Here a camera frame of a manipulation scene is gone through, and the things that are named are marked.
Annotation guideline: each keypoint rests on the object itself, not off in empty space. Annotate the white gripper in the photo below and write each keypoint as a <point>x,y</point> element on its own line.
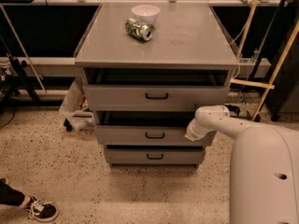
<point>193,132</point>

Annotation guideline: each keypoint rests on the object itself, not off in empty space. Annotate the grey drawer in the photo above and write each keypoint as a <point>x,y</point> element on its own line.
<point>148,136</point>
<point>152,98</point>
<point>155,156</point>

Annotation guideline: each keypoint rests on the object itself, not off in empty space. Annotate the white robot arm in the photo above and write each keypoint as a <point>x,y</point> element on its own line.
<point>264,166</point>

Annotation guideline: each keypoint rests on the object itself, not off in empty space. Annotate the grey top drawer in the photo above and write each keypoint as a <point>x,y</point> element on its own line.
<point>152,98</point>

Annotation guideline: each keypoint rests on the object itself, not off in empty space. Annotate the grey bottom drawer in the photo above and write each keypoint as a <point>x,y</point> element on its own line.
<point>155,156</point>

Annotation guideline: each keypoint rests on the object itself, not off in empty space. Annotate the grey drawer cabinet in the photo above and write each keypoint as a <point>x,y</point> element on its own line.
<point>187,48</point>

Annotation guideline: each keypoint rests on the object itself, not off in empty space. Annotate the clear plastic bag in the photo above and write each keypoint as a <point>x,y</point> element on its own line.
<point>75,109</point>

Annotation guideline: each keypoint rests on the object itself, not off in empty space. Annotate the crushed green soda can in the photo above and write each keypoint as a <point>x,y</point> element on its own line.
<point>138,29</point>

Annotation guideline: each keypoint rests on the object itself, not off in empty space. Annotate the white bowl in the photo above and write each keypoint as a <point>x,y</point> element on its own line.
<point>146,13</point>

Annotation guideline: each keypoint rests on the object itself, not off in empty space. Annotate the black and white sneaker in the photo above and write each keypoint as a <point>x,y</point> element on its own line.
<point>41,210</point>

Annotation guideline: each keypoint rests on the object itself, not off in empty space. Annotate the black tripod stand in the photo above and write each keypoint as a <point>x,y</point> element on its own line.
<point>20,72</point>

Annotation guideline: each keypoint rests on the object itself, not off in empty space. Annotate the black trouser leg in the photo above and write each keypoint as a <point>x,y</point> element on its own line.
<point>10,196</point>

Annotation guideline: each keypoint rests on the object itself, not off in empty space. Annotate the wooden frame stand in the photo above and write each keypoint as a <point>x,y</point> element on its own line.
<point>294,29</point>

